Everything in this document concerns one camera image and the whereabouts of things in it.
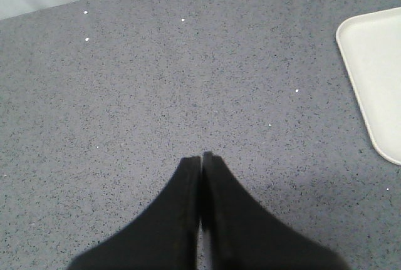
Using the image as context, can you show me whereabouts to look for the cream rectangular plastic tray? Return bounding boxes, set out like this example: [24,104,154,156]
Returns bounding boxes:
[336,8,400,165]

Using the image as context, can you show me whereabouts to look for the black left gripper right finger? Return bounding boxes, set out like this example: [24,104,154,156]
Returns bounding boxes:
[200,152,349,269]

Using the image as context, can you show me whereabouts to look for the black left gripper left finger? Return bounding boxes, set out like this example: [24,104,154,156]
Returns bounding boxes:
[68,157,201,269]

